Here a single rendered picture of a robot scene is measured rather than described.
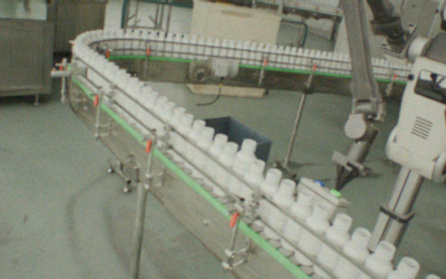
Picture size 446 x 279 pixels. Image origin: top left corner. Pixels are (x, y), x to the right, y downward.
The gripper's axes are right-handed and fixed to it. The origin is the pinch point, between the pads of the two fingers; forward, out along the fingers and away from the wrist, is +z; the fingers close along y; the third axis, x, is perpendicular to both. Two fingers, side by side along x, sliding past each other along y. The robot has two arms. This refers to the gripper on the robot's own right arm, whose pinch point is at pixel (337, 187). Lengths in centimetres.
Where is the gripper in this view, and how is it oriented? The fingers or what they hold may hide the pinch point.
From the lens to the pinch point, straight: 117.9
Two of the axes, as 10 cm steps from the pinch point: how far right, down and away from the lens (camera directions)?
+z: -4.3, 8.9, 1.5
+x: 6.6, 2.0, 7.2
